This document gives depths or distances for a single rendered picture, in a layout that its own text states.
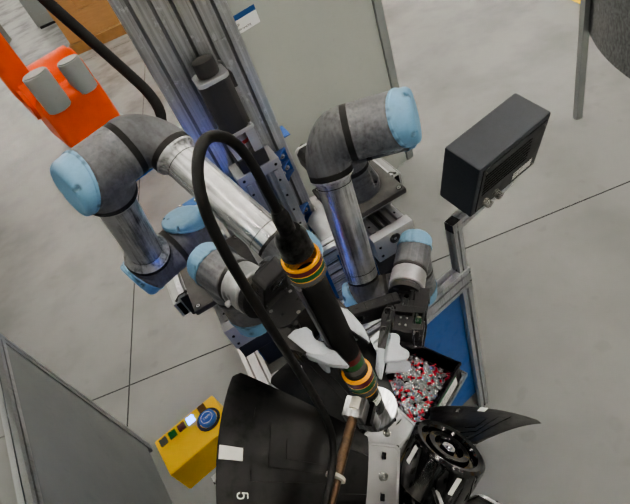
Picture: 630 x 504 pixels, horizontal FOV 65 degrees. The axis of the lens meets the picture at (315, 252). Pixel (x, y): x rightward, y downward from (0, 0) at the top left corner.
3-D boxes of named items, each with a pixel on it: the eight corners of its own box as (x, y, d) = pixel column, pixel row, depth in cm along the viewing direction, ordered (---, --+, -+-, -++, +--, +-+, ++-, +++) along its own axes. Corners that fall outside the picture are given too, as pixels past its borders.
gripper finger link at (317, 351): (359, 383, 63) (316, 343, 70) (346, 359, 59) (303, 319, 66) (341, 399, 63) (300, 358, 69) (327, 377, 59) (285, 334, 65)
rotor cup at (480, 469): (441, 565, 69) (485, 495, 65) (357, 495, 75) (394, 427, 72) (466, 515, 81) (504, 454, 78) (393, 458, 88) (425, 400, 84)
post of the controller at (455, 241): (460, 273, 142) (452, 226, 128) (452, 269, 144) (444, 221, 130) (467, 267, 142) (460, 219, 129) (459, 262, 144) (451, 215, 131)
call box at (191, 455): (193, 492, 110) (169, 475, 103) (176, 459, 117) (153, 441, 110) (250, 442, 114) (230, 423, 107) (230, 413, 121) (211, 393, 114)
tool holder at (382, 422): (390, 449, 72) (376, 421, 65) (345, 440, 75) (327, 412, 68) (402, 393, 77) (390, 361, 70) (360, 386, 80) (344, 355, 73)
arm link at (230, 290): (247, 251, 77) (209, 287, 74) (265, 261, 74) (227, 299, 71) (265, 281, 82) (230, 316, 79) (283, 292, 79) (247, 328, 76)
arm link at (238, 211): (154, 115, 107) (322, 263, 100) (114, 145, 103) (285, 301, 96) (145, 79, 96) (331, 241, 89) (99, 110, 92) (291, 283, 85)
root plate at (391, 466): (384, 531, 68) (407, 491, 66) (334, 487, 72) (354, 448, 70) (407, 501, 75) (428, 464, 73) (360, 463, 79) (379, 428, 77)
